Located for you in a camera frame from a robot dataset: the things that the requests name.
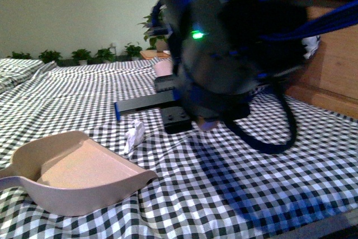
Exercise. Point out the small potted plant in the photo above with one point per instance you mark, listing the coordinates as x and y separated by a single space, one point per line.
48 56
81 55
133 51
105 55
20 55

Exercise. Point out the beige hand brush black bristles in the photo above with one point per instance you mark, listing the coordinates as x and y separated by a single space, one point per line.
165 79

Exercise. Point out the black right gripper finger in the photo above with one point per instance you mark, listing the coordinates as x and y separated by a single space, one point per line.
164 101
175 120

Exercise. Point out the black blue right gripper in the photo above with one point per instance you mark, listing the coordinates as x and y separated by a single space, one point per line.
225 49

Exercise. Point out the black white checkered bedsheet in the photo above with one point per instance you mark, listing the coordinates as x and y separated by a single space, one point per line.
209 185

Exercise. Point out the tall potted green plant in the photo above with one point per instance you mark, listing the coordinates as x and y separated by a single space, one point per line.
152 32

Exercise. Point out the beige plastic dustpan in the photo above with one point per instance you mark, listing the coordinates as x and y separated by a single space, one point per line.
70 174

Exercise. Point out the wooden bed frame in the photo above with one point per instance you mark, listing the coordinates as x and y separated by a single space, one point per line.
330 79

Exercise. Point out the distant wooden table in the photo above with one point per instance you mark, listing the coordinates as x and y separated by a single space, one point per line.
150 54

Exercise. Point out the white tissue paper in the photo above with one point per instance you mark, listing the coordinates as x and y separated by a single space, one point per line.
134 136

